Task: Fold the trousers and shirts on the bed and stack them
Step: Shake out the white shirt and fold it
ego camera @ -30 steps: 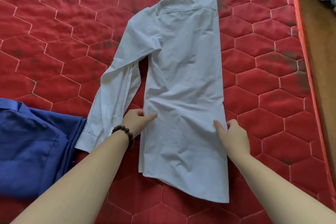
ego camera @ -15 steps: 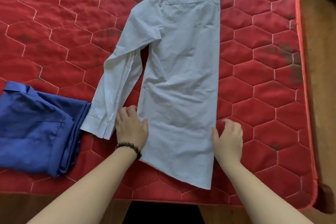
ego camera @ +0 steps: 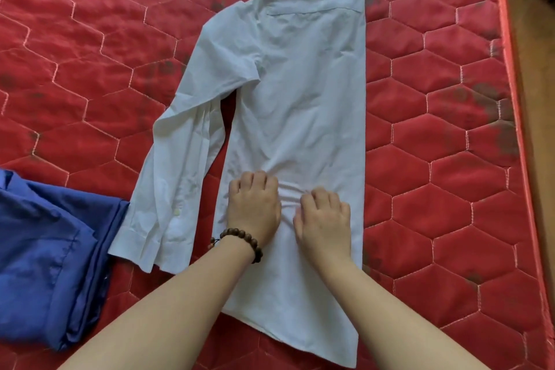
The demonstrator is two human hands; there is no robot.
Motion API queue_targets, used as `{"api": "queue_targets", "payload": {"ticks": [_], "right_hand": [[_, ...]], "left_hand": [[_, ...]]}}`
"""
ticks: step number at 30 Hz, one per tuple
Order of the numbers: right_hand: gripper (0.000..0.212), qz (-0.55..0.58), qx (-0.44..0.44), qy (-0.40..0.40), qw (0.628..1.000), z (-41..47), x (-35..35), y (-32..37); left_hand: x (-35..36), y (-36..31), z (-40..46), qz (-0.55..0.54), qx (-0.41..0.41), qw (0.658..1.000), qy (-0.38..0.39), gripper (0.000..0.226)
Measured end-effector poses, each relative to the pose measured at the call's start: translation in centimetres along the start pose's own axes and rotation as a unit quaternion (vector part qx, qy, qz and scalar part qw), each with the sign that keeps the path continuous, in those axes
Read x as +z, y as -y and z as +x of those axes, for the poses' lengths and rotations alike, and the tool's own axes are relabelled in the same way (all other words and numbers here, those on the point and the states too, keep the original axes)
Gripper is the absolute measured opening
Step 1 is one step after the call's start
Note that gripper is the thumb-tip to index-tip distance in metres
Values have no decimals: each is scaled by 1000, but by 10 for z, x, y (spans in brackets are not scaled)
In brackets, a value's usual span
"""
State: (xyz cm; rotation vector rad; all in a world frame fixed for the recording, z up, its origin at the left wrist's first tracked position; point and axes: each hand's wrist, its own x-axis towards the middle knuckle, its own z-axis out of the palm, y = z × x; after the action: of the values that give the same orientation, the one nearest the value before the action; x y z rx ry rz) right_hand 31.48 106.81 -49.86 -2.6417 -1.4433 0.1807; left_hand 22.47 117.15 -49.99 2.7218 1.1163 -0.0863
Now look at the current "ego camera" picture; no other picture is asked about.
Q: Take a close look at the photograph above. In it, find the person's right hand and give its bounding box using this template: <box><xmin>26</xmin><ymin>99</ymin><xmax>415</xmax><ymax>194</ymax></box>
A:
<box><xmin>293</xmin><ymin>187</ymin><xmax>353</xmax><ymax>274</ymax></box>

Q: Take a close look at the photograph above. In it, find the person's left hand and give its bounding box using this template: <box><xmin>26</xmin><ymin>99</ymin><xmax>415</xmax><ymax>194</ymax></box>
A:
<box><xmin>227</xmin><ymin>171</ymin><xmax>283</xmax><ymax>249</ymax></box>

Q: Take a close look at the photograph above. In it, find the light blue shirt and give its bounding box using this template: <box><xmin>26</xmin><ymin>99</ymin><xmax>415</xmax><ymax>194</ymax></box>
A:
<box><xmin>107</xmin><ymin>0</ymin><xmax>368</xmax><ymax>369</ymax></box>

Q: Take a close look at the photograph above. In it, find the red quilted mattress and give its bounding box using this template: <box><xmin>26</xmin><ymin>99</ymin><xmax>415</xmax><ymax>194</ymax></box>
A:
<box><xmin>0</xmin><ymin>0</ymin><xmax>555</xmax><ymax>370</ymax></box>

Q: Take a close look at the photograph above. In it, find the dark blue shirt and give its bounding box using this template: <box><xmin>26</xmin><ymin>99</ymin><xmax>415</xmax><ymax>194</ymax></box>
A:
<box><xmin>0</xmin><ymin>169</ymin><xmax>131</xmax><ymax>352</ymax></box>

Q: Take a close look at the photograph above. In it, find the person's left forearm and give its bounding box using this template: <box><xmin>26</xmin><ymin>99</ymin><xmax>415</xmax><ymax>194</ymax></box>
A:
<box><xmin>58</xmin><ymin>237</ymin><xmax>257</xmax><ymax>370</ymax></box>

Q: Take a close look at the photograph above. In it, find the person's right forearm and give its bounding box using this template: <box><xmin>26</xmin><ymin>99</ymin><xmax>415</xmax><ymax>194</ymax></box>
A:
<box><xmin>323</xmin><ymin>257</ymin><xmax>491</xmax><ymax>370</ymax></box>

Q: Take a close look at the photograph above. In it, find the dark bead bracelet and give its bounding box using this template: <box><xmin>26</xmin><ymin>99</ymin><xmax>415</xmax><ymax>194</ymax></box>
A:
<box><xmin>209</xmin><ymin>228</ymin><xmax>264</xmax><ymax>265</ymax></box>

